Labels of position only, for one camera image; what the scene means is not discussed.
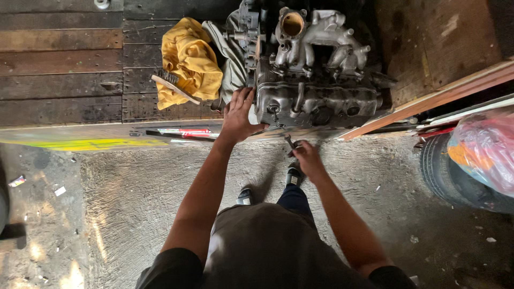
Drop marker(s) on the person's right fingers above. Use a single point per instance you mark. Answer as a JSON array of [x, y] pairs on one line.
[[296, 151]]

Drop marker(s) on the black rubber tyre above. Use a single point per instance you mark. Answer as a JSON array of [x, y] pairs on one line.
[[449, 180]]

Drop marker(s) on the person's blue trousers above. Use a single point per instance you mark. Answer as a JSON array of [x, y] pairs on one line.
[[295, 200]]

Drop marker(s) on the person's right hand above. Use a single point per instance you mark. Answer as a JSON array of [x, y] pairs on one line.
[[308, 157]]

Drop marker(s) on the grey cloth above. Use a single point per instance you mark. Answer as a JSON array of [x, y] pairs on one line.
[[231, 60]]

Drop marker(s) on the person's shoe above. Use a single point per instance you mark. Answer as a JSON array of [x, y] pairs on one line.
[[245, 196], [294, 175]]

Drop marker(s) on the white round fitting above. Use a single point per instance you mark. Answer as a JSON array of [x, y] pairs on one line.
[[102, 3]]

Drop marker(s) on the steel wrench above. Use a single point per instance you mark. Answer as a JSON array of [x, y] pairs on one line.
[[290, 142]]

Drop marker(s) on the scrap of paper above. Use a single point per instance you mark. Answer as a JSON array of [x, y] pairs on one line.
[[17, 181]]

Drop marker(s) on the yellow cloth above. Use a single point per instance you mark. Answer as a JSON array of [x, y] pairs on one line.
[[188, 64]]

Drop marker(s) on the person's left shoe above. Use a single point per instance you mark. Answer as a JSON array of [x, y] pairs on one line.
[[245, 196]]

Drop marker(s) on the person's left hand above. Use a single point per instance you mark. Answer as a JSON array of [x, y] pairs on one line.
[[237, 118]]

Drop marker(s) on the pink plastic bag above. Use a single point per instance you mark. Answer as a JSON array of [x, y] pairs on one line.
[[486, 150]]

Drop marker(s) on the person's right shoe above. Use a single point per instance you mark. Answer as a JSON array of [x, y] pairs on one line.
[[294, 175]]

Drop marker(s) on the person's dark shirt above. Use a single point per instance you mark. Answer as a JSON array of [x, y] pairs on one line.
[[269, 253]]

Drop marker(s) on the long wooden plank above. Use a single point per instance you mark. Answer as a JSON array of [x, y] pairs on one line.
[[429, 100]]

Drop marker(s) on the grey metal car engine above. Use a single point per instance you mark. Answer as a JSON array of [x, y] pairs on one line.
[[313, 68]]

